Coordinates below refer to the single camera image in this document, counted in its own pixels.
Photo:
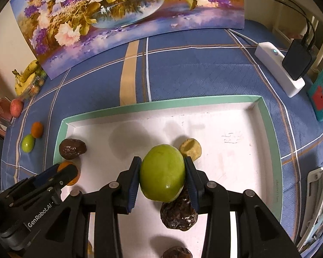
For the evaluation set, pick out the white tray with teal rim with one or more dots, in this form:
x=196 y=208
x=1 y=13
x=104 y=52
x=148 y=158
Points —
x=231 y=166

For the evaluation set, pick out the white power strip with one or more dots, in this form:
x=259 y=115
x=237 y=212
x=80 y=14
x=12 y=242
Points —
x=269 y=56

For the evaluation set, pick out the teal toy box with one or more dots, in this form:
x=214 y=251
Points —
x=321 y=96

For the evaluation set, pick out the clear fruit container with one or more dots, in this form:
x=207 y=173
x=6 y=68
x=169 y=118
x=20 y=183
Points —
x=33 y=90

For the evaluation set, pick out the small green fruit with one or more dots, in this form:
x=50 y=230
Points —
x=28 y=143

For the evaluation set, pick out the brown wrinkled date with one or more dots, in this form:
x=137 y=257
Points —
x=176 y=253

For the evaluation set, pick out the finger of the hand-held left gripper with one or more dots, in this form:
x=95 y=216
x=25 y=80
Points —
x=66 y=174
x=44 y=177

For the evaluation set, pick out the white plastic holder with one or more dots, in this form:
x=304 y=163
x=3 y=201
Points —
x=312 y=182

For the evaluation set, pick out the flower painting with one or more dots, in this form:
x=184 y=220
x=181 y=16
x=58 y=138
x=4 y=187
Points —
x=123 y=5

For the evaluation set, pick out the large green fruit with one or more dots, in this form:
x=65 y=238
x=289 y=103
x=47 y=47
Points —
x=161 y=172

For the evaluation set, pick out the banana bunch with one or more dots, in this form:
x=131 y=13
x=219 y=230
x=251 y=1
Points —
x=25 y=78

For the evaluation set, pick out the small orange tangerine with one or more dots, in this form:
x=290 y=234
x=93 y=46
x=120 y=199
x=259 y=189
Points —
x=37 y=129

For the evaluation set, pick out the round brown wrinkled fruit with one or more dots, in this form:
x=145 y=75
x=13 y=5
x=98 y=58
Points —
x=72 y=148

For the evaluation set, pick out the small yellow-brown fruit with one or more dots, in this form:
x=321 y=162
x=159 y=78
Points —
x=191 y=146

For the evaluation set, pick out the black wrinkled fruit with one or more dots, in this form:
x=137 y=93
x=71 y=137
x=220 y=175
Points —
x=177 y=217

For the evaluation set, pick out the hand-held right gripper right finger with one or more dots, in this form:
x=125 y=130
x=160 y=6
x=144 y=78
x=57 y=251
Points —
x=191 y=185

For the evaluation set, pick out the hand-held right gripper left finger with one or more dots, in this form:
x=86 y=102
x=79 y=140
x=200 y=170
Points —
x=133 y=185

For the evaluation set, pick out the red peach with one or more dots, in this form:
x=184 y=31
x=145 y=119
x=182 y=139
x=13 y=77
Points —
x=16 y=108

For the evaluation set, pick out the black charger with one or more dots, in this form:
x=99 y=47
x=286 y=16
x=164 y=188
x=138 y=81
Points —
x=296 y=59

